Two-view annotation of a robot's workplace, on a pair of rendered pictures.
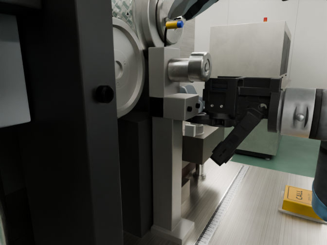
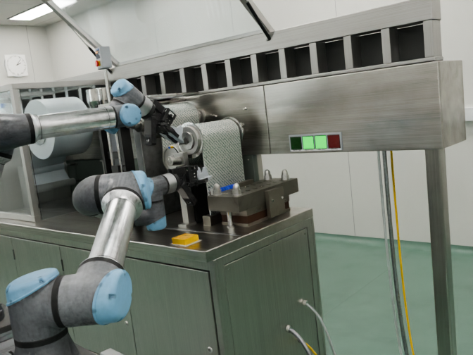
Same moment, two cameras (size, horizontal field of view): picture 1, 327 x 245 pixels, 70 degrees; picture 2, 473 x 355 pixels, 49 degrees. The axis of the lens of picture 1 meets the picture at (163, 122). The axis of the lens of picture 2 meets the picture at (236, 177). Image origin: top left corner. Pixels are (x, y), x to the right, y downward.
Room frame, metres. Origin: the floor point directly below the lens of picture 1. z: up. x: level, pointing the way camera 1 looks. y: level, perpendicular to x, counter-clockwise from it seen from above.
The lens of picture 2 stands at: (1.00, -2.03, 1.37)
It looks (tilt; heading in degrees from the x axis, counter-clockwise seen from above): 8 degrees down; 102
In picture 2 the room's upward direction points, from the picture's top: 7 degrees counter-clockwise
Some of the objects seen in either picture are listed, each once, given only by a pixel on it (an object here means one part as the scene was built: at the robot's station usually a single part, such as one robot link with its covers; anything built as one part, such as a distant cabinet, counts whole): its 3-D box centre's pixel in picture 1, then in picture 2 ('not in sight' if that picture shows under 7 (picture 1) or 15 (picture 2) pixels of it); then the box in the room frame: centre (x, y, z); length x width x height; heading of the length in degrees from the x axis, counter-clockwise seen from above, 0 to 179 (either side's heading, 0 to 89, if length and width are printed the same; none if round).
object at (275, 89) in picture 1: (241, 103); (182, 177); (0.39, -0.13, 1.12); 0.12 x 0.08 x 0.09; 60
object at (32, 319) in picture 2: not in sight; (39, 301); (0.30, -1.03, 0.98); 0.13 x 0.12 x 0.14; 9
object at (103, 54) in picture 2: not in sight; (101, 58); (-0.06, 0.30, 1.66); 0.07 x 0.07 x 0.10; 45
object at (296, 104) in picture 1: (294, 112); (167, 183); (0.35, -0.20, 1.11); 0.08 x 0.05 x 0.08; 150
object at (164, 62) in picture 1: (174, 148); (182, 189); (0.35, -0.02, 1.05); 0.06 x 0.05 x 0.31; 60
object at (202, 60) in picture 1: (200, 66); (171, 160); (0.33, -0.05, 1.18); 0.04 x 0.02 x 0.04; 150
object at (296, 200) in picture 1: (302, 201); (185, 239); (0.42, -0.28, 0.91); 0.07 x 0.07 x 0.02; 60
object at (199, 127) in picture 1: (196, 123); (217, 189); (0.51, -0.07, 1.05); 0.04 x 0.04 x 0.04
